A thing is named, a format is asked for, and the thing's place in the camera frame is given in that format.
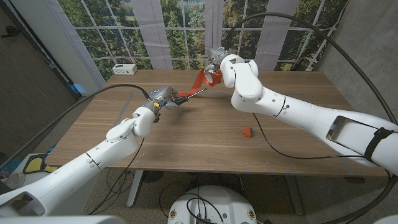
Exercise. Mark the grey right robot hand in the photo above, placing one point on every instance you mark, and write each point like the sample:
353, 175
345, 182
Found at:
217, 54

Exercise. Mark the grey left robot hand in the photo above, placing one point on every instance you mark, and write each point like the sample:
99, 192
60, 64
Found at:
163, 95

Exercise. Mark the orange ribbon roll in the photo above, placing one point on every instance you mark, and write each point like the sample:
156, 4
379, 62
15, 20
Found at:
199, 81

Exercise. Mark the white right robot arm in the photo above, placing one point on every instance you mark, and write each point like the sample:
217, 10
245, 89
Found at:
311, 116

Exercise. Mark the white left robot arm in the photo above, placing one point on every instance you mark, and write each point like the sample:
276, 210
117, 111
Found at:
81, 174

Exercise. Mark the red toy strawberry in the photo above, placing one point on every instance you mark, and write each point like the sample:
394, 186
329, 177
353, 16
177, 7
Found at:
247, 132

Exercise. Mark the white power strip box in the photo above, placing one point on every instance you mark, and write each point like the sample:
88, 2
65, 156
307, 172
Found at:
124, 69

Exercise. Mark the printed window forest backdrop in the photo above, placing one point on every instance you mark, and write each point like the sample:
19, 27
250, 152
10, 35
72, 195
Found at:
174, 31

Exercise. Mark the blue box on floor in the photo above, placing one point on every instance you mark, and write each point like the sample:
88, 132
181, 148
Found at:
77, 88

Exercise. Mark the grey table leg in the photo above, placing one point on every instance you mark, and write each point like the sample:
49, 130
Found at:
294, 196
134, 189

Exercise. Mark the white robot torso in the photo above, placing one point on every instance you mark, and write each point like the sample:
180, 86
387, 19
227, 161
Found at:
214, 205

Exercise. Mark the yellow black floor marker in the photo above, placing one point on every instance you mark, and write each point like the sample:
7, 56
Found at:
35, 165

